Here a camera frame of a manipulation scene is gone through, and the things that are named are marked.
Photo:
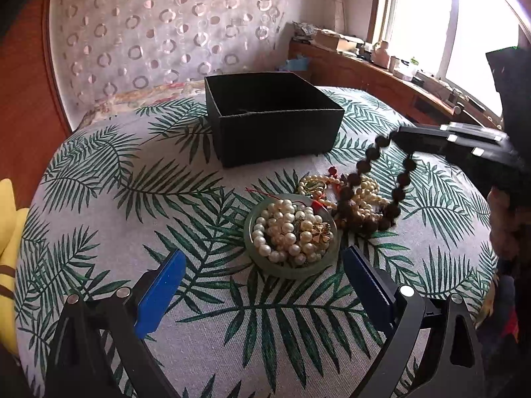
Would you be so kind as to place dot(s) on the floral pillow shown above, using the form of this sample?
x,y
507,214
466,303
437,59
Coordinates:
x,y
124,100

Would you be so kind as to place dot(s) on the gold flower brooch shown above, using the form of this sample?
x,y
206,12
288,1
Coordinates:
x,y
322,231

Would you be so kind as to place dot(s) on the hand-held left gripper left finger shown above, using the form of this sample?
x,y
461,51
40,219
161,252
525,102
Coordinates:
x,y
159,294

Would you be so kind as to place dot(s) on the dark cloth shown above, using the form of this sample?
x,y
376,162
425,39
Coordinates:
x,y
508,319

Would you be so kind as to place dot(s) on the green jade bangle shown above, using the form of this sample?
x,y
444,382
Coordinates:
x,y
290,272

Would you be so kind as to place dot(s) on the blue crumpled bag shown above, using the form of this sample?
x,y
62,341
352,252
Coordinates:
x,y
295,65

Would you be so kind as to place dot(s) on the window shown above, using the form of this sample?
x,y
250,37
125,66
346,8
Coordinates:
x,y
419,16

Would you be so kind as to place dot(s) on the green gold pendant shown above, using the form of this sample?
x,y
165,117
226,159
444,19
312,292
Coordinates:
x,y
312,189

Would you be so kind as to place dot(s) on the black box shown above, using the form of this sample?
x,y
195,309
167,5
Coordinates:
x,y
273,132

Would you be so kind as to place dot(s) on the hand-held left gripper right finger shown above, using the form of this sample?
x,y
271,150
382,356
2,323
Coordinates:
x,y
369,292

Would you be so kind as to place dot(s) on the circle-patterned headboard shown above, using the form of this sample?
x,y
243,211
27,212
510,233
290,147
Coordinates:
x,y
166,29

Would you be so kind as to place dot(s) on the yellow plush toy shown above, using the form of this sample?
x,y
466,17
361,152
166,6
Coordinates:
x,y
10,232

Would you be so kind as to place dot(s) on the wooden window shelf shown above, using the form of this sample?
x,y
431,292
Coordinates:
x,y
361,74

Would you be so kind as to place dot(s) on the pink bottle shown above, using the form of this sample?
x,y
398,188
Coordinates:
x,y
381,54

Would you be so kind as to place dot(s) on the person's right forearm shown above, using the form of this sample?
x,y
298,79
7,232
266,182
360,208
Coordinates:
x,y
508,224

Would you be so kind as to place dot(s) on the cardboard box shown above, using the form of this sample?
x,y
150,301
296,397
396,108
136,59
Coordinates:
x,y
338,41

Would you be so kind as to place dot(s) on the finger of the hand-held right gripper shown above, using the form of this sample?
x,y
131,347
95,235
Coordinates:
x,y
431,131
460,151

